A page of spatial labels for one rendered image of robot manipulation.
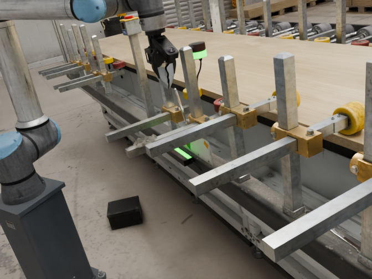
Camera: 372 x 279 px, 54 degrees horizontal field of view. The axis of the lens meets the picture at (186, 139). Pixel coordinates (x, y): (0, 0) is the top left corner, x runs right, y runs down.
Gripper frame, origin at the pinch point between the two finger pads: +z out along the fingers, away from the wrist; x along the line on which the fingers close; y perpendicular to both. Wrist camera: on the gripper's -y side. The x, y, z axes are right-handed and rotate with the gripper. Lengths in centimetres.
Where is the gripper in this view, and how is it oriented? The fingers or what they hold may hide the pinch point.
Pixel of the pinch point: (168, 85)
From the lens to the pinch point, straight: 135.0
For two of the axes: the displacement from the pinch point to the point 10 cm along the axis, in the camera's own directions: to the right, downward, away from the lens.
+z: 1.8, 8.9, 4.1
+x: -8.6, 3.4, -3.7
